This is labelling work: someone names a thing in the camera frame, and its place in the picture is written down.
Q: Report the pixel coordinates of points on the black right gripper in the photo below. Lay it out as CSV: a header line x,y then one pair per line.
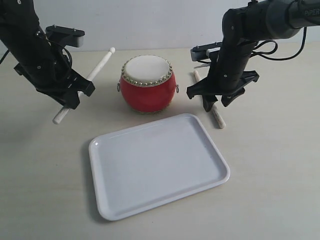
x,y
226,77

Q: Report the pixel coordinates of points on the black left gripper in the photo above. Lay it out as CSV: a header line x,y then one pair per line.
x,y
63,88

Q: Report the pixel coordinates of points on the white wooden drumstick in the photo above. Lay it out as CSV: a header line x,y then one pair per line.
x,y
64,110
220,121

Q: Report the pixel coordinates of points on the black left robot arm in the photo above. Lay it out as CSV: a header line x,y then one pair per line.
x,y
41,53

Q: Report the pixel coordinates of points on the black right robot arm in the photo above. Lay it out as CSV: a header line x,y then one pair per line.
x,y
245,30

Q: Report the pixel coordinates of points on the small red drum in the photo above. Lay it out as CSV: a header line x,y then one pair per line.
x,y
147,83

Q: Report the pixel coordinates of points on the white plastic tray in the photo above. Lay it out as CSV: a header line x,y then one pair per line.
x,y
150,165

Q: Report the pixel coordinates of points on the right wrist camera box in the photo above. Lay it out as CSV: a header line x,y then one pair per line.
x,y
207,51

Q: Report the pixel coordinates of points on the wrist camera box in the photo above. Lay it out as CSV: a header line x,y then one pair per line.
x,y
207,51
65,36

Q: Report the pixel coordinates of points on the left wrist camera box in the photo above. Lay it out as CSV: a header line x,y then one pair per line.
x,y
65,36

